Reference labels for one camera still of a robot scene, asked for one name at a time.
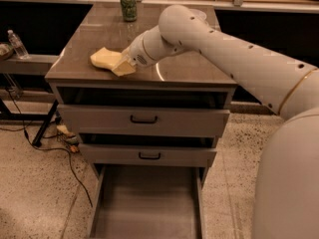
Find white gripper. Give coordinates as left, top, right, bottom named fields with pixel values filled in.
left=111, top=30, right=156, bottom=77

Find yellow sponge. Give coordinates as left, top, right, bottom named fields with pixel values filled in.
left=90, top=48, right=122, bottom=70

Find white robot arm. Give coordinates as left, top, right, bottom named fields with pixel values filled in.
left=113, top=5, right=319, bottom=239

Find grey drawer cabinet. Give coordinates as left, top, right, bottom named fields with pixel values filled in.
left=46, top=5, right=236, bottom=178

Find grey top drawer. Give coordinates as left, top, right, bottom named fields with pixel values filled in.
left=58, top=105, right=229, bottom=137

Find grey drawer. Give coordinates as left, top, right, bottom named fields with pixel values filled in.
left=58, top=105, right=229, bottom=137
left=80, top=143, right=216, bottom=167
left=87, top=165, right=206, bottom=239

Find grey middle drawer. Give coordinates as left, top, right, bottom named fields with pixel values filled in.
left=80, top=143, right=216, bottom=167

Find grey bottom drawer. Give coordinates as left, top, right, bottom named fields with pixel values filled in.
left=87, top=165, right=206, bottom=239

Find green soda can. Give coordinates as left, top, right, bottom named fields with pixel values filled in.
left=120, top=0, right=138, bottom=22

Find white bowl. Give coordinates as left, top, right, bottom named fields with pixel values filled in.
left=190, top=9, right=207, bottom=25

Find grey side shelf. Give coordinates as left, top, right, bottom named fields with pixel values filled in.
left=0, top=55, right=58, bottom=76

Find power strip on floor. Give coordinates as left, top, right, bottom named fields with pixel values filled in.
left=57, top=124, right=79, bottom=153

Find clear plastic water bottle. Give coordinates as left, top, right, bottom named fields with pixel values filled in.
left=7, top=30, right=29, bottom=59

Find brown bowl on shelf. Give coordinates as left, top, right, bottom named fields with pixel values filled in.
left=0, top=43, right=13, bottom=61

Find black table leg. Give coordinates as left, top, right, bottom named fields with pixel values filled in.
left=32, top=101, right=58, bottom=147

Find black floor cable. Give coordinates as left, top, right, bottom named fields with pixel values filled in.
left=0, top=89, right=94, bottom=208

